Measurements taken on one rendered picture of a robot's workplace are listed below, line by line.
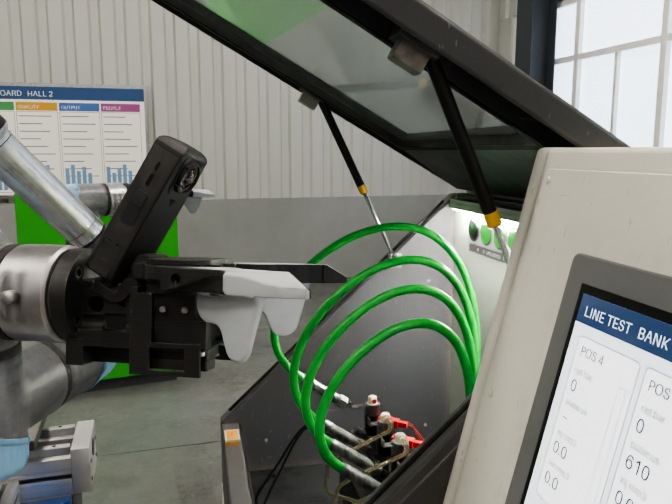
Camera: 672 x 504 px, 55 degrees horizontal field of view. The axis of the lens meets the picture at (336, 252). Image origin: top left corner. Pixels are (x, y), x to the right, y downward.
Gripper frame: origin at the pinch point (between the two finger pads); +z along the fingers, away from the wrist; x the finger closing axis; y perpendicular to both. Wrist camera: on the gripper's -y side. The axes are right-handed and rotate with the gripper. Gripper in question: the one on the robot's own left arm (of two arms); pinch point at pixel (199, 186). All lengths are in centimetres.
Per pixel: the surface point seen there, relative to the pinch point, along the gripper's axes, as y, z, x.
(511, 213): -9, 16, 79
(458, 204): -6, 28, 59
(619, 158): -24, -21, 113
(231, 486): 43, -25, 57
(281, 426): 48, 0, 40
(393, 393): 40, 23, 52
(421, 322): 3, -17, 89
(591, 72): -63, 553, -189
